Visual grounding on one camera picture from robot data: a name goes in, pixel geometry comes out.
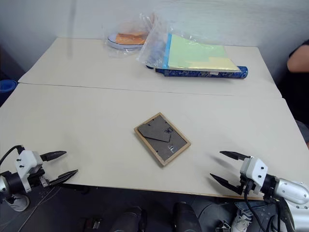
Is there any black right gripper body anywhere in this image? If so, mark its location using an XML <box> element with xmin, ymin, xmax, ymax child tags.
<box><xmin>237</xmin><ymin>174</ymin><xmax>256</xmax><ymax>196</ymax></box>

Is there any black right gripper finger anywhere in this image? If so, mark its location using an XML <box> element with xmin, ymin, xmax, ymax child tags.
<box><xmin>219</xmin><ymin>151</ymin><xmax>251</xmax><ymax>161</ymax></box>
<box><xmin>209</xmin><ymin>173</ymin><xmax>242</xmax><ymax>196</ymax></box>

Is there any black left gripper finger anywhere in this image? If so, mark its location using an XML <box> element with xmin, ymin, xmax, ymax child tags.
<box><xmin>40</xmin><ymin>151</ymin><xmax>67</xmax><ymax>162</ymax></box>
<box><xmin>49</xmin><ymin>169</ymin><xmax>79</xmax><ymax>187</ymax></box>

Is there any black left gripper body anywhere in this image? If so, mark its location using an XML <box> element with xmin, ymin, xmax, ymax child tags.
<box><xmin>26</xmin><ymin>168</ymin><xmax>53</xmax><ymax>190</ymax></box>

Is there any white sneaker on floor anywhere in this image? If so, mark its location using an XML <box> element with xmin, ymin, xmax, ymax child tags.
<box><xmin>4</xmin><ymin>192</ymin><xmax>30</xmax><ymax>212</ymax></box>

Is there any dark rounded shape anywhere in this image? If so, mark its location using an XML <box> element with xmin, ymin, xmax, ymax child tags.
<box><xmin>112</xmin><ymin>206</ymin><xmax>146</xmax><ymax>232</ymax></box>

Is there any blue round stool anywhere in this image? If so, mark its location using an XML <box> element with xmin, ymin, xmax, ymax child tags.
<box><xmin>0</xmin><ymin>79</ymin><xmax>18</xmax><ymax>102</ymax></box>

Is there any blue patterned roll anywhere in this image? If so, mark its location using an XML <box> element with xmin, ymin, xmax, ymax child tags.
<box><xmin>145</xmin><ymin>64</ymin><xmax>250</xmax><ymax>80</ymax></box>

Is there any coloured paper stack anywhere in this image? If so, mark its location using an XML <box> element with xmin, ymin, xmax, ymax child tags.
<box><xmin>162</xmin><ymin>33</ymin><xmax>241</xmax><ymax>73</ymax></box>

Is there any white and orange sneaker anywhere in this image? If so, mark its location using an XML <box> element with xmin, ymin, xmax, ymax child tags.
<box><xmin>106</xmin><ymin>30</ymin><xmax>148</xmax><ymax>51</ymax></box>

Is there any clear bag around paper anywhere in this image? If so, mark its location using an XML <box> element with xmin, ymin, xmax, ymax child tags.
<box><xmin>136</xmin><ymin>11</ymin><xmax>228</xmax><ymax>71</ymax></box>

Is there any clear bag around sneaker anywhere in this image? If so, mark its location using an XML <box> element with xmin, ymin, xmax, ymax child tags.
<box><xmin>101</xmin><ymin>12</ymin><xmax>155</xmax><ymax>58</ymax></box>

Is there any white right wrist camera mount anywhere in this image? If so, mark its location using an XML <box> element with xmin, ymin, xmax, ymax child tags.
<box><xmin>239</xmin><ymin>156</ymin><xmax>269</xmax><ymax>194</ymax></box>

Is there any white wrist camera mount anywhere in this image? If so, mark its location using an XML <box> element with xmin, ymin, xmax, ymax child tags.
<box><xmin>14</xmin><ymin>150</ymin><xmax>43</xmax><ymax>193</ymax></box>
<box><xmin>239</xmin><ymin>156</ymin><xmax>269</xmax><ymax>194</ymax></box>

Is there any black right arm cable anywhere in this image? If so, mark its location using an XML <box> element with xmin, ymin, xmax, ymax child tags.
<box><xmin>243</xmin><ymin>183</ymin><xmax>267</xmax><ymax>232</ymax></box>

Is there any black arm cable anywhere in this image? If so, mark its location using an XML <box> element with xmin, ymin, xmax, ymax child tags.
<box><xmin>243</xmin><ymin>183</ymin><xmax>267</xmax><ymax>232</ymax></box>
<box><xmin>0</xmin><ymin>145</ymin><xmax>24</xmax><ymax>165</ymax></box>

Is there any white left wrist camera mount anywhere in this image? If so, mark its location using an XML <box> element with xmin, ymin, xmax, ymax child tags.
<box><xmin>14</xmin><ymin>150</ymin><xmax>43</xmax><ymax>193</ymax></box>

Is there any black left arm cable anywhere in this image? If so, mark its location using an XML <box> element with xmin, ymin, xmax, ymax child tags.
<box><xmin>0</xmin><ymin>145</ymin><xmax>24</xmax><ymax>165</ymax></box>

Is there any wooden picture frame face down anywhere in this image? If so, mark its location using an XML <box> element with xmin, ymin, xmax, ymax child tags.
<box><xmin>133</xmin><ymin>112</ymin><xmax>192</xmax><ymax>168</ymax></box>

